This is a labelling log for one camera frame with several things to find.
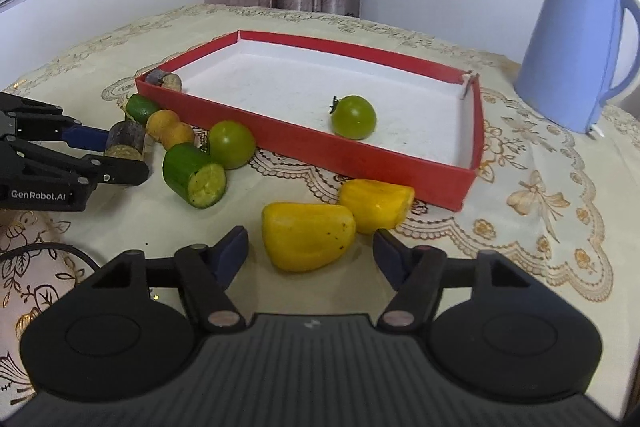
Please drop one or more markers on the tan longan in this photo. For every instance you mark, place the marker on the tan longan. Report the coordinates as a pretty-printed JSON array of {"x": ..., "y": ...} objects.
[
  {"x": 160, "y": 122},
  {"x": 180, "y": 138}
]

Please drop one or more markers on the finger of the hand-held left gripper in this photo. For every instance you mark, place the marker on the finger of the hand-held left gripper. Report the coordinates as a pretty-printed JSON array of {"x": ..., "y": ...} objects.
[
  {"x": 87, "y": 138},
  {"x": 120, "y": 172}
]

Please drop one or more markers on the dark sugarcane piece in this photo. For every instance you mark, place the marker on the dark sugarcane piece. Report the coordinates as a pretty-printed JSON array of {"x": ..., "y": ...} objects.
[
  {"x": 125, "y": 139},
  {"x": 167, "y": 80}
]

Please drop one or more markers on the red cardboard tray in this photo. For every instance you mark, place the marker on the red cardboard tray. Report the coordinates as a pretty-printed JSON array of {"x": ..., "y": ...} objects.
[{"x": 350, "y": 162}]

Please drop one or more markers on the green cucumber cylinder piece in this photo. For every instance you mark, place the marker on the green cucumber cylinder piece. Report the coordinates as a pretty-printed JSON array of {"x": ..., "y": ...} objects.
[{"x": 185, "y": 167}]

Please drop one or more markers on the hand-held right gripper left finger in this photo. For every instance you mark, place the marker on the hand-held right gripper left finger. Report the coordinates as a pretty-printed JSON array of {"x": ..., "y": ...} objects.
[{"x": 232, "y": 253}]

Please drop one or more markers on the yellow wax apple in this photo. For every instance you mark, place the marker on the yellow wax apple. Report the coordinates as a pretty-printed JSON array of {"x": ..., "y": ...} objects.
[
  {"x": 305, "y": 237},
  {"x": 377, "y": 206}
]

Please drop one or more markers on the light blue electric kettle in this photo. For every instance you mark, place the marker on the light blue electric kettle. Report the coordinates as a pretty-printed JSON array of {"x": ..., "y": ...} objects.
[{"x": 565, "y": 52}]

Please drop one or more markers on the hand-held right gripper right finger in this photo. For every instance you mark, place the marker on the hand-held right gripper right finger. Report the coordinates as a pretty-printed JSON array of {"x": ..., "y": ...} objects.
[{"x": 387, "y": 253}]

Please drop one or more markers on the pink floral cloth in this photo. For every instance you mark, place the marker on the pink floral cloth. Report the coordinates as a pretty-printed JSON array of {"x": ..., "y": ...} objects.
[{"x": 30, "y": 287}]

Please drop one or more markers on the green cucumber end piece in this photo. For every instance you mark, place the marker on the green cucumber end piece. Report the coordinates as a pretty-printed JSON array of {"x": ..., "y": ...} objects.
[{"x": 141, "y": 108}]

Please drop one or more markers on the green tomato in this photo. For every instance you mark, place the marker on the green tomato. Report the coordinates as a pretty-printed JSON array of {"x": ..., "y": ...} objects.
[
  {"x": 355, "y": 118},
  {"x": 232, "y": 144}
]

